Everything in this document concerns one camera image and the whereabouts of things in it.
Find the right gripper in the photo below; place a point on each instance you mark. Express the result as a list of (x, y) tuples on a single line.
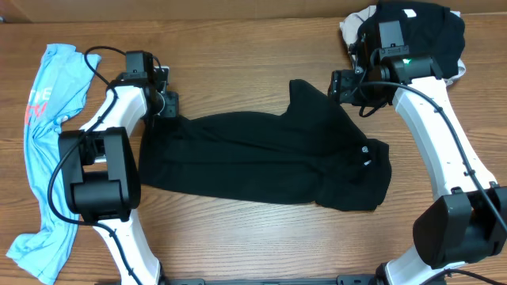
[(341, 92)]

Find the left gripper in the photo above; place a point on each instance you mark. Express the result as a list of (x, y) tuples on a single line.
[(172, 109)]

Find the black t-shirt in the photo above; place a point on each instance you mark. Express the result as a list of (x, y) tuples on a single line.
[(312, 153)]

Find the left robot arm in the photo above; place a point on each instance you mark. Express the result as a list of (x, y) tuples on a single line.
[(100, 178)]

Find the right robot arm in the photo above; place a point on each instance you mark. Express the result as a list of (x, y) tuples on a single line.
[(467, 221)]

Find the folded beige garment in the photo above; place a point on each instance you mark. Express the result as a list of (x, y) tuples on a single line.
[(350, 25)]

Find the folded black shirt on pile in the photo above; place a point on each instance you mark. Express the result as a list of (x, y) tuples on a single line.
[(426, 28)]

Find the light blue cloth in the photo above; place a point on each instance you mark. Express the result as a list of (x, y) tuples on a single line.
[(57, 94)]

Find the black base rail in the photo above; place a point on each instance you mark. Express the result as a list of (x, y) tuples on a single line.
[(269, 282)]

